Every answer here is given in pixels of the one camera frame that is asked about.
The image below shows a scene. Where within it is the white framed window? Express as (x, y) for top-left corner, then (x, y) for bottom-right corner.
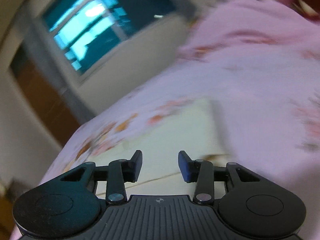
(36, 0), (186, 82)

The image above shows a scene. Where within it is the pale yellow cloth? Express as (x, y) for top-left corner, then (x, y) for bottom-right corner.
(90, 99), (228, 196)

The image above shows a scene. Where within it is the pink floral bed sheet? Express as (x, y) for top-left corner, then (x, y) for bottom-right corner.
(42, 0), (319, 239)

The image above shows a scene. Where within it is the wooden side cabinet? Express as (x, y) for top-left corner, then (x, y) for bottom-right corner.
(0, 181), (15, 240)

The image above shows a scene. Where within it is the grey left curtain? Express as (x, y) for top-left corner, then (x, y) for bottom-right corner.
(16, 7), (95, 125)

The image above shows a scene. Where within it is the brown wooden door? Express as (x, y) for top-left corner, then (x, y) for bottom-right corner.
(10, 46), (80, 146)

